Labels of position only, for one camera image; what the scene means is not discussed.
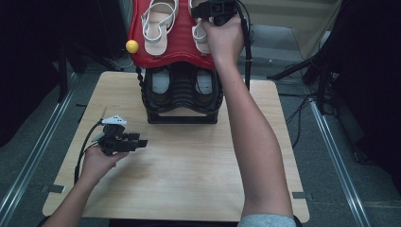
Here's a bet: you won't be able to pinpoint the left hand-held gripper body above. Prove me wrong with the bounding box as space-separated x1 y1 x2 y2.
96 114 131 157

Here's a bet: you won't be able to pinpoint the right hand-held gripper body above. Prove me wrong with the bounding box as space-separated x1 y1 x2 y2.
205 0 239 26

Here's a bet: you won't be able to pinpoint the white high-heel shoe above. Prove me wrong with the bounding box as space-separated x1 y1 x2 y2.
188 0 213 56
140 0 180 57

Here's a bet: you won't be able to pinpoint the red and black shoe rack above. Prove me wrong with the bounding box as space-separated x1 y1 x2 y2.
127 0 236 125

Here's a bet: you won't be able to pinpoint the black leather shoe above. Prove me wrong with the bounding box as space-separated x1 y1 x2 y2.
191 66 219 107
147 66 174 107

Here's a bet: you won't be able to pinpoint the person's left hand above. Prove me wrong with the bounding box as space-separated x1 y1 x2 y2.
79 145 130 187

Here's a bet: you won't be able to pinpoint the person's right hand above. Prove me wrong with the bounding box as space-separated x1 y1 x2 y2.
201 16 246 69

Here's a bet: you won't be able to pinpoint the yellow ball knob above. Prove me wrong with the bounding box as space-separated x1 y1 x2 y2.
125 39 140 55

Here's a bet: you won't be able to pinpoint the grey tape strip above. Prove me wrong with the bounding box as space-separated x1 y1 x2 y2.
40 183 66 194
292 191 315 201

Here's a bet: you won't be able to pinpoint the dark curtain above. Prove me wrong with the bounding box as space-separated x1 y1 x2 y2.
0 0 127 148
330 0 401 193

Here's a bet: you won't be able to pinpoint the black tripod stand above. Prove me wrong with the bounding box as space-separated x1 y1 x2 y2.
266 46 337 116

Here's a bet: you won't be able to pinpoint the person's grey shirt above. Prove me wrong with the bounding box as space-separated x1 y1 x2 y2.
236 213 298 227

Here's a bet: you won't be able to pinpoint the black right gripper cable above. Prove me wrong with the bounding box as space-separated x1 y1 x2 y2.
235 0 253 92

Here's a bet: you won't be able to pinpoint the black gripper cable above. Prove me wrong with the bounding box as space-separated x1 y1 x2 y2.
235 0 253 92
74 120 105 185

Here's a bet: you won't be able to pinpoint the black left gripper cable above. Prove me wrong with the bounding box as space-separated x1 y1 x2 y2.
74 120 105 185

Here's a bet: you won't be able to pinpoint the black floor cables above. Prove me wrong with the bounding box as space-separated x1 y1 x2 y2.
277 93 318 149

